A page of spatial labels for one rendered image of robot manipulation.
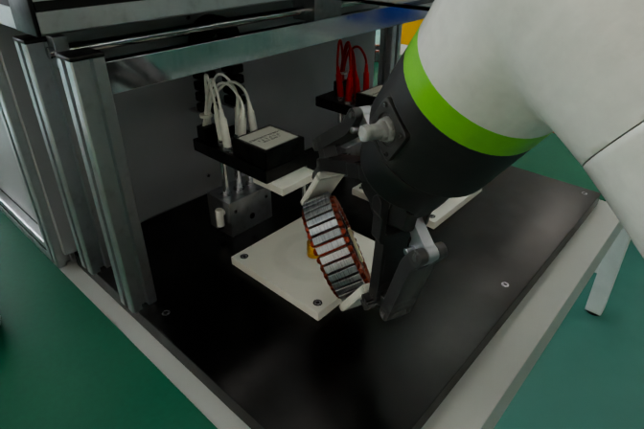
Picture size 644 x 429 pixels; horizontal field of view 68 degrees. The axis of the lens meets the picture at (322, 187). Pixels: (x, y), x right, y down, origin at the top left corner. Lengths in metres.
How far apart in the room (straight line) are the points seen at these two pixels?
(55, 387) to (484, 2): 0.51
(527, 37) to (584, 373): 1.52
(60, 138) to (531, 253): 0.58
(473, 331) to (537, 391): 1.03
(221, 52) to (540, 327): 0.47
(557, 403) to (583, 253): 0.86
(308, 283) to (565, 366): 1.21
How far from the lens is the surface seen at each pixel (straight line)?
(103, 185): 0.50
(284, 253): 0.62
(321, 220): 0.46
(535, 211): 0.79
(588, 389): 1.65
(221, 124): 0.61
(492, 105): 0.24
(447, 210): 0.73
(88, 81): 0.48
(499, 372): 0.56
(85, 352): 0.60
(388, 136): 0.28
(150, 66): 0.51
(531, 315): 0.63
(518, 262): 0.67
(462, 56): 0.23
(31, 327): 0.66
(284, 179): 0.58
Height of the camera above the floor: 1.15
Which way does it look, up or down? 29 degrees down
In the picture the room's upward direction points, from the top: straight up
